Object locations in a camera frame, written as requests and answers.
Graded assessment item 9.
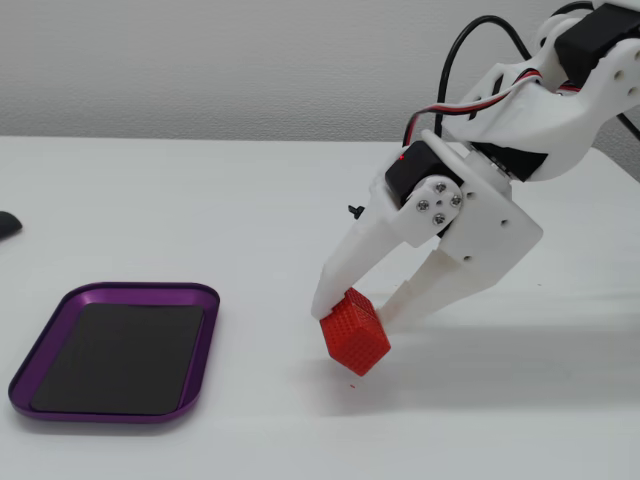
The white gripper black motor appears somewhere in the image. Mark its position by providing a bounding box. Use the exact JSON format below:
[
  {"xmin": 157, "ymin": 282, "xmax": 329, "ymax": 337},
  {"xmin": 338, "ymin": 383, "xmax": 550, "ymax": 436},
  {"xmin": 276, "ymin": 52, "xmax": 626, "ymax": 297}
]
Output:
[{"xmin": 310, "ymin": 130, "xmax": 544, "ymax": 326}]

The red textured block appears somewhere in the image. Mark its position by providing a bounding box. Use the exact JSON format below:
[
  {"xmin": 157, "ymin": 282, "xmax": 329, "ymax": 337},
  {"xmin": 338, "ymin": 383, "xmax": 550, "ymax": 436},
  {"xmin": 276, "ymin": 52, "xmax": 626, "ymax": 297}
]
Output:
[{"xmin": 318, "ymin": 286, "xmax": 392, "ymax": 378}]

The purple metal tray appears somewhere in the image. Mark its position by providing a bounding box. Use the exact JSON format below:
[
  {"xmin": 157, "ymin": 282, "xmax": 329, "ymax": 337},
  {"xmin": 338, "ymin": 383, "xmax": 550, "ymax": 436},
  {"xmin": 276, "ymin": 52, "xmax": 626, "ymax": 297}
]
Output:
[{"xmin": 7, "ymin": 281, "xmax": 222, "ymax": 426}]

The black tray mat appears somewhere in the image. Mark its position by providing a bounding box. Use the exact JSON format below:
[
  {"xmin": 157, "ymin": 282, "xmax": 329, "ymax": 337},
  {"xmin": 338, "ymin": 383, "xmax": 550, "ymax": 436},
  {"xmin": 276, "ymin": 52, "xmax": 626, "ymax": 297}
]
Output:
[{"xmin": 29, "ymin": 302, "xmax": 206, "ymax": 417}]

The black rounded object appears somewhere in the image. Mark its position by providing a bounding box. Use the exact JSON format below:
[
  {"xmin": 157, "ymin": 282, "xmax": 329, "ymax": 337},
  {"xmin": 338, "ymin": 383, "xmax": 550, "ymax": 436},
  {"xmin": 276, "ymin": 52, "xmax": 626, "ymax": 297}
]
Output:
[{"xmin": 0, "ymin": 211, "xmax": 24, "ymax": 239}]

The red white black servo wire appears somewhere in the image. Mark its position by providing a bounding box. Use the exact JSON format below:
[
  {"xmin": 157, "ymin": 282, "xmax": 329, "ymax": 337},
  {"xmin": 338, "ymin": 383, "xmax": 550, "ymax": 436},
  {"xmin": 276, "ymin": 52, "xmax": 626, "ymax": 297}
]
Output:
[{"xmin": 401, "ymin": 69, "xmax": 546, "ymax": 150}]

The black cable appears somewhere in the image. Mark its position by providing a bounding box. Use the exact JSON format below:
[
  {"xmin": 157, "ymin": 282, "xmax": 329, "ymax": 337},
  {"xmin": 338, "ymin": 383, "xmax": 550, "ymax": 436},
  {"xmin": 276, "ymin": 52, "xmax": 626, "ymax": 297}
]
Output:
[{"xmin": 435, "ymin": 14, "xmax": 534, "ymax": 139}]

